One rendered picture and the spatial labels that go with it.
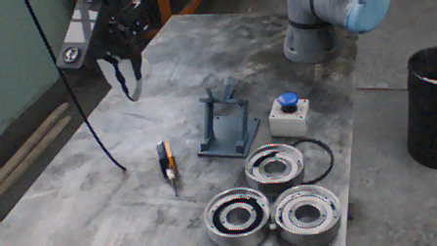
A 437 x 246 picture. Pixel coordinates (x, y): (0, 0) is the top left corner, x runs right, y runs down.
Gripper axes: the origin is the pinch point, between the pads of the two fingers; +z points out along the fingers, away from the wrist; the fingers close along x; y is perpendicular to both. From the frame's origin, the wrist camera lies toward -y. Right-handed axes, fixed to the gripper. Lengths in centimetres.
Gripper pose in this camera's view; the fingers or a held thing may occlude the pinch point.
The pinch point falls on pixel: (130, 97)
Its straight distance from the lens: 82.3
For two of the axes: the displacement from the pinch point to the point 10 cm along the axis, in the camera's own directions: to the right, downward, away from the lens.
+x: -9.5, -0.4, 3.2
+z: 1.7, 7.8, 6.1
